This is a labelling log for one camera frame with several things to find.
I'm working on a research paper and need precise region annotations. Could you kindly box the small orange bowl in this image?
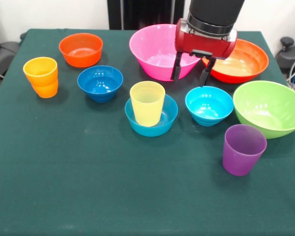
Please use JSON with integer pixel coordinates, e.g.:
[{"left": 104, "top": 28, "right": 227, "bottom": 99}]
[{"left": 58, "top": 32, "right": 104, "bottom": 68}]

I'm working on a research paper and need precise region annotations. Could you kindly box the large pink bowl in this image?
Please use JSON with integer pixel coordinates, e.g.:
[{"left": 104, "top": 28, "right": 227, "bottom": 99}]
[{"left": 129, "top": 24, "right": 207, "bottom": 82}]

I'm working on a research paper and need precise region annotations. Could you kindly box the medium blue bowl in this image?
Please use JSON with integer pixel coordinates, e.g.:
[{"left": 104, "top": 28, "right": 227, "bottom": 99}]
[{"left": 124, "top": 94, "right": 179, "bottom": 138}]

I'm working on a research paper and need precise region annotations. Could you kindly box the small dark blue bowl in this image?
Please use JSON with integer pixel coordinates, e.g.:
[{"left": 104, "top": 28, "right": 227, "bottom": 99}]
[{"left": 77, "top": 65, "right": 124, "bottom": 103}]

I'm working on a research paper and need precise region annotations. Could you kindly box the dark green table cloth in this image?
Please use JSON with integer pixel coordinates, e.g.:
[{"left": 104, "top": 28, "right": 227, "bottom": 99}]
[{"left": 0, "top": 29, "right": 295, "bottom": 236}]

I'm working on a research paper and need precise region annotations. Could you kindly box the large red-orange bowl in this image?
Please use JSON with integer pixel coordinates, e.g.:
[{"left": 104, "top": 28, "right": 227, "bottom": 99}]
[{"left": 202, "top": 38, "right": 269, "bottom": 85}]

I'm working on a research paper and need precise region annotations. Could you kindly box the purple plastic cup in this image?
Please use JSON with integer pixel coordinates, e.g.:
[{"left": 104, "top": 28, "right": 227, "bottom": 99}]
[{"left": 222, "top": 124, "right": 268, "bottom": 177}]

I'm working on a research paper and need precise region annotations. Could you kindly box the small cyan bowl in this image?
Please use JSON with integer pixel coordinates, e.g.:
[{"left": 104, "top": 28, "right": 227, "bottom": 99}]
[{"left": 185, "top": 86, "right": 235, "bottom": 127}]

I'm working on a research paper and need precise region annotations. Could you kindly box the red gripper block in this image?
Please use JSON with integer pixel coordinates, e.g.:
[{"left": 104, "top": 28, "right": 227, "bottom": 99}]
[{"left": 170, "top": 18, "right": 238, "bottom": 88}]

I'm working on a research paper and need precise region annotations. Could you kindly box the orange plastic cup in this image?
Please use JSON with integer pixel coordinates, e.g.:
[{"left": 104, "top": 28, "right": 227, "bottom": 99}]
[{"left": 23, "top": 57, "right": 59, "bottom": 99}]

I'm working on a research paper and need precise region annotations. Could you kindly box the large lime green bowl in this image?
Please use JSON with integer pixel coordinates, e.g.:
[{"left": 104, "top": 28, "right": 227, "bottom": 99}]
[{"left": 233, "top": 80, "right": 295, "bottom": 140}]

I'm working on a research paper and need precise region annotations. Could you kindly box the yellow plastic cup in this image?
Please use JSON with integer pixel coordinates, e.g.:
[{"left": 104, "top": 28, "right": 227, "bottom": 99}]
[{"left": 129, "top": 81, "right": 166, "bottom": 128}]

